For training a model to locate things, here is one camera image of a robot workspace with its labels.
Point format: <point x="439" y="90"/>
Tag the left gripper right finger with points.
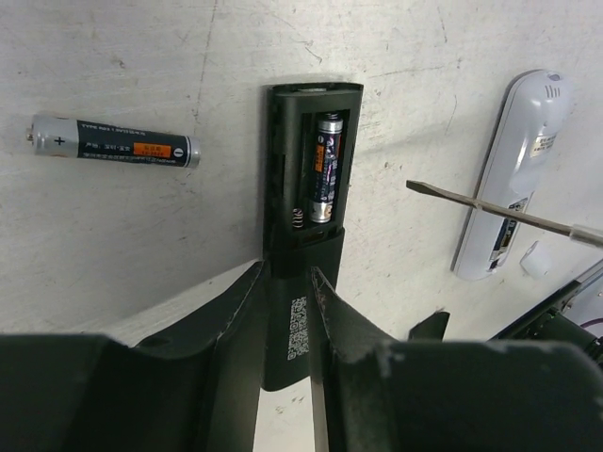
<point x="371" y="392"/>

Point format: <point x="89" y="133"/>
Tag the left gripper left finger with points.
<point x="193" y="386"/>

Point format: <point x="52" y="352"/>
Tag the black battery cover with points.
<point x="431" y="328"/>

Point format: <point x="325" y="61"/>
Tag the white battery cover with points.
<point x="536" y="262"/>

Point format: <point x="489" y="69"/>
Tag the clear handle screwdriver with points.
<point x="576" y="233"/>

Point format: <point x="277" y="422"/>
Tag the black remote control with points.
<point x="292" y="243"/>

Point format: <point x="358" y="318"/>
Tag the white remote control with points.
<point x="534" y="110"/>

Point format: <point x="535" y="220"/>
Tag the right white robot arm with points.
<point x="572" y="314"/>

